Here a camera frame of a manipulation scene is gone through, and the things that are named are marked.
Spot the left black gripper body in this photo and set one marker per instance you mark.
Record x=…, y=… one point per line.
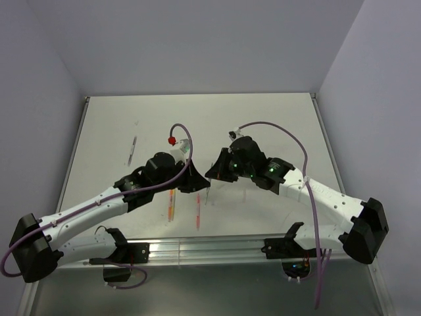
x=182, y=183

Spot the pink pen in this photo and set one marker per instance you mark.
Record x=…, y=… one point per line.
x=198, y=210

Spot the black pen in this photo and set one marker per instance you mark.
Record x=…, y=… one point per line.
x=132, y=149

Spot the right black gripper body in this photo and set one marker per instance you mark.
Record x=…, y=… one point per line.
x=233, y=169

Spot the red cable connector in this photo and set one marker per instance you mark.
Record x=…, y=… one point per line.
x=172, y=140

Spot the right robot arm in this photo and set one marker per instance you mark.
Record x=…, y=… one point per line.
x=358, y=227

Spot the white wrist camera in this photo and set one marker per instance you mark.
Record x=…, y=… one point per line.
x=235, y=134
x=180, y=150

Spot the green pen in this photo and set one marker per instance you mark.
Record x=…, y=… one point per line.
x=207, y=195

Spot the yellow pen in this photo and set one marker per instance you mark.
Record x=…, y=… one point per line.
x=173, y=204

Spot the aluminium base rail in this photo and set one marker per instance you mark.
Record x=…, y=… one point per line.
x=180, y=251

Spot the orange pen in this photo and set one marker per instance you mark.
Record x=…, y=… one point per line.
x=169, y=204

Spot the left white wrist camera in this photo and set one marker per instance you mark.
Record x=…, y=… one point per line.
x=180, y=150

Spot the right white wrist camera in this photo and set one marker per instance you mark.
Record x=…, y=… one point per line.
x=235, y=134

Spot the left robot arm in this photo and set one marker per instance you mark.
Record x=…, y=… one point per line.
x=39, y=246

